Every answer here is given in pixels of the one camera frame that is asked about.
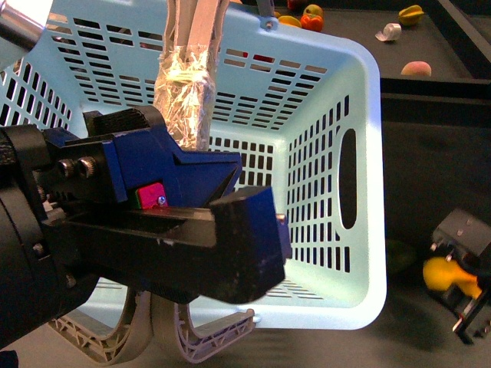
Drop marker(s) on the silver tape roll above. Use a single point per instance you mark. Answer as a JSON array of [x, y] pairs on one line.
[[391, 32]]

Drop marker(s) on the orange persimmon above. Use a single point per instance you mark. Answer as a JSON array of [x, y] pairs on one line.
[[312, 22]]

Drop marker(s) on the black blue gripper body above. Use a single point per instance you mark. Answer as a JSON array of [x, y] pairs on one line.
[[128, 204]]

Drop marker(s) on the red apple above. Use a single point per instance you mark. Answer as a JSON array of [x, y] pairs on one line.
[[262, 58]]

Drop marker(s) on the pink peach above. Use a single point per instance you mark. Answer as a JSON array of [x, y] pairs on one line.
[[417, 68]]

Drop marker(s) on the yellow mango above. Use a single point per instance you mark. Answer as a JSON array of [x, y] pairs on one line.
[[439, 274]]

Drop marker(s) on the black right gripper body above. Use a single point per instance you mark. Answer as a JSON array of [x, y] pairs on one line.
[[465, 239]]

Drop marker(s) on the red green mango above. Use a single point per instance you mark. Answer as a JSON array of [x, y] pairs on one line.
[[314, 10]]

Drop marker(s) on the black fruit display tray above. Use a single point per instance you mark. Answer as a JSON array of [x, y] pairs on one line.
[[444, 38]]

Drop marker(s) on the yellow starfruit right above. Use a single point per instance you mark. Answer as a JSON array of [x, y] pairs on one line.
[[411, 15]]

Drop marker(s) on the dark red plum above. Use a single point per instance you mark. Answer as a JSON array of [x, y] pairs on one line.
[[295, 5]]

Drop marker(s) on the light blue plastic basket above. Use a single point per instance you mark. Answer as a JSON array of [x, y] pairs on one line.
[[308, 125]]

